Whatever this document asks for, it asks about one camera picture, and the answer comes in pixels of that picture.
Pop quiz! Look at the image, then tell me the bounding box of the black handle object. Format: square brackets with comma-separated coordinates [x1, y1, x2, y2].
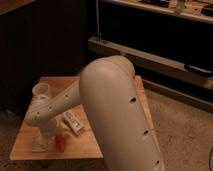
[184, 64, 213, 77]

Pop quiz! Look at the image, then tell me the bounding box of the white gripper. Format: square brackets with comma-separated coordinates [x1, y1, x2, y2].
[39, 119, 57, 144]

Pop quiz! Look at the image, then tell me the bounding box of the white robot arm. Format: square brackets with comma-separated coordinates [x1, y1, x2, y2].
[25, 55, 165, 171]

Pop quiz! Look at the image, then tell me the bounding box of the wooden table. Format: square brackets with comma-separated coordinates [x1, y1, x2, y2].
[9, 76, 159, 160]

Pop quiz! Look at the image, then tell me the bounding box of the clear plastic cup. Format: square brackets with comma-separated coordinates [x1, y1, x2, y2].
[32, 83, 49, 96]

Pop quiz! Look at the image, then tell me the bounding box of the upper shelf with items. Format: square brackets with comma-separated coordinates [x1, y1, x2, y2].
[99, 0, 213, 24]

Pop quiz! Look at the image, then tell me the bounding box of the metal shelf rail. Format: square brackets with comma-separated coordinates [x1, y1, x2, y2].
[88, 37, 213, 90]

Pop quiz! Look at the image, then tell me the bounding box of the white tube with label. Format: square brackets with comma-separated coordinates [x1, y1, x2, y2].
[62, 111, 84, 135]

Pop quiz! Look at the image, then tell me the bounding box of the orange red pepper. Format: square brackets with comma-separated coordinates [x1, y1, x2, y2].
[55, 134, 65, 153]

